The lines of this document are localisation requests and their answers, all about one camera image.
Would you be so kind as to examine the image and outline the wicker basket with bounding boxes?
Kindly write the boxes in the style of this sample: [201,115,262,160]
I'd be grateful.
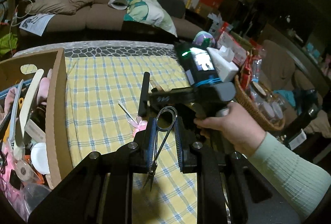
[234,75,285,132]

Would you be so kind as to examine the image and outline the purple toy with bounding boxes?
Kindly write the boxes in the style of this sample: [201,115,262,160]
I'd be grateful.
[192,31,215,48]

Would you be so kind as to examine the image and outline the pink fluffy item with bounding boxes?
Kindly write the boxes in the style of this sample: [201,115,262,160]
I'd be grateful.
[118,103,148,137]

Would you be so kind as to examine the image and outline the brown cardboard box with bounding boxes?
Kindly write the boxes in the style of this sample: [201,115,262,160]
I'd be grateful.
[1,48,73,187]

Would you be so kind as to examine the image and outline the yellow plaid cloth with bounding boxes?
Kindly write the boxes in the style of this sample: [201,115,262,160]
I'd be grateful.
[66,56,197,223]

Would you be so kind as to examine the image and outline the grey stone pattern mat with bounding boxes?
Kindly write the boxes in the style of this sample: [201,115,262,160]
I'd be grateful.
[15,41,177,60]

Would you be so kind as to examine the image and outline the white tissue box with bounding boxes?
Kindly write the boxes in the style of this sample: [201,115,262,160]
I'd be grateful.
[207,47,239,82]

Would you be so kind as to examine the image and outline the person right hand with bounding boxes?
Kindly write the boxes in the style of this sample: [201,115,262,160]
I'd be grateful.
[194,102,266,157]

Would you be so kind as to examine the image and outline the light green sleeve forearm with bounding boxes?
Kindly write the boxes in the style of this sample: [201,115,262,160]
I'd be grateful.
[248,133,330,221]

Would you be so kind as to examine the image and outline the blue nail file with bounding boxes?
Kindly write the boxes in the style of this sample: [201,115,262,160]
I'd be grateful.
[8,79,24,143]

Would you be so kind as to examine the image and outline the metal thread snips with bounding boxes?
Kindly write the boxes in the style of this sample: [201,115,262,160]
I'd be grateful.
[144,106,178,191]

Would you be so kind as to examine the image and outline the brown cushion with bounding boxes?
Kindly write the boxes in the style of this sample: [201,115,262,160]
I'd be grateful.
[25,0,92,15]

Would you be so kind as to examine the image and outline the white paper sheet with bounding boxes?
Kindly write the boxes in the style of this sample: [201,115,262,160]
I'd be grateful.
[19,14,55,36]

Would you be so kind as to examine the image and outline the black nail file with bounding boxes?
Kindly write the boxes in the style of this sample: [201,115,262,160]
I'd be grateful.
[138,72,150,117]

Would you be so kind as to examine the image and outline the green white pillow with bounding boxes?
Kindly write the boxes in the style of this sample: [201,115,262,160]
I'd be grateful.
[124,0,177,37]

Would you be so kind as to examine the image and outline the white nail file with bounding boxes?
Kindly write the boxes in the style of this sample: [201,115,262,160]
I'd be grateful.
[13,69,44,161]

